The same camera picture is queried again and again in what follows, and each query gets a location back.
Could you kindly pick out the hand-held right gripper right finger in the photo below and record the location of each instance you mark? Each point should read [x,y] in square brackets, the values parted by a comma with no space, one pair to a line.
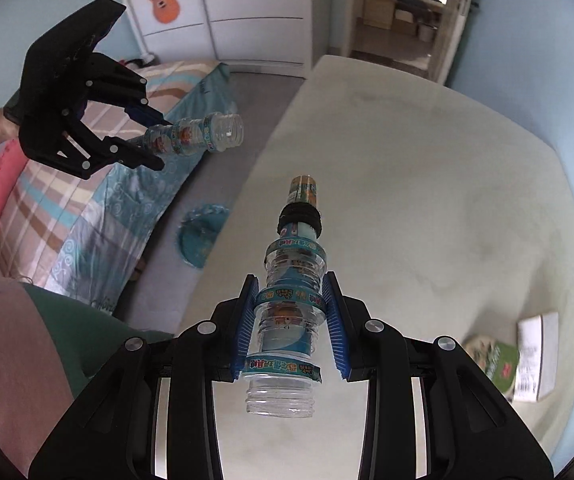
[334,330]

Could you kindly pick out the small colourful label bottle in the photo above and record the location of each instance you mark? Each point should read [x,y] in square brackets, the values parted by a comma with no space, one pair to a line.
[304,190]

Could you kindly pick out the blue-lined trash bin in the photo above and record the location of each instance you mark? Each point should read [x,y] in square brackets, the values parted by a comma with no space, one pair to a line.
[202,237]

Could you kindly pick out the white wardrobe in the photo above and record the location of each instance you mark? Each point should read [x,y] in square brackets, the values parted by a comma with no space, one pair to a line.
[247,5]

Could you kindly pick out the printed bed blanket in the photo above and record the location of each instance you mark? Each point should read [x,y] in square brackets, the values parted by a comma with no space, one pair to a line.
[92,220]

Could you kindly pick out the white carton box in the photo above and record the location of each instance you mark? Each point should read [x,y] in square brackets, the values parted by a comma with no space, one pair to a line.
[537,360]

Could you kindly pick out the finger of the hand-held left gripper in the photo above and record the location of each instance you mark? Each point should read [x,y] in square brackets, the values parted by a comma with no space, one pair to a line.
[139,107]
[132,155]

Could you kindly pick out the person's pink green clothing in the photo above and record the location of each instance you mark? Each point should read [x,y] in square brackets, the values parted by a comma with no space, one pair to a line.
[7,360]

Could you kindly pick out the green patterned small box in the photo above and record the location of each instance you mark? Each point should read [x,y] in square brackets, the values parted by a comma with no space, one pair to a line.
[497,365]

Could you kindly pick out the cardboard box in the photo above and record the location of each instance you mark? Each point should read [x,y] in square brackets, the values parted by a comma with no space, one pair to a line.
[379,7]

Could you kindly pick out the small ribbed banded bottle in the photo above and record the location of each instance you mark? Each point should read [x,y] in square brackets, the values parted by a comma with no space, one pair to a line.
[202,132]
[287,320]

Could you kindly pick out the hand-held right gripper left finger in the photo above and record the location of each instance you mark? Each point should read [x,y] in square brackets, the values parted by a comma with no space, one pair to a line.
[247,325]

